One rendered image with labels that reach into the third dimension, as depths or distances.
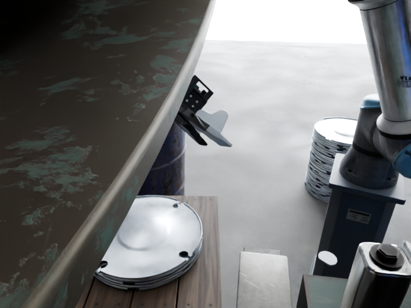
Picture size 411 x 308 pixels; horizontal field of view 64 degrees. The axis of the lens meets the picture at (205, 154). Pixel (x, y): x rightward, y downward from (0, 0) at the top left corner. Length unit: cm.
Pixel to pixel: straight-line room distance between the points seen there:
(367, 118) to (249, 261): 58
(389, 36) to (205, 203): 62
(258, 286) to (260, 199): 121
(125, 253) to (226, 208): 81
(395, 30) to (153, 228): 66
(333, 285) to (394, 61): 44
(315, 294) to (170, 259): 44
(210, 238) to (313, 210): 80
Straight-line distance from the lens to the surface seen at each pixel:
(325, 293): 42
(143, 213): 91
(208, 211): 96
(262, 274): 42
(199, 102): 66
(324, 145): 156
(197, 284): 78
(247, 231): 143
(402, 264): 25
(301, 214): 156
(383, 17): 69
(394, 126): 78
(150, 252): 81
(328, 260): 45
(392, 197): 97
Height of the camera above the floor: 96
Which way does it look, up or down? 29 degrees down
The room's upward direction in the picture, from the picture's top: straight up
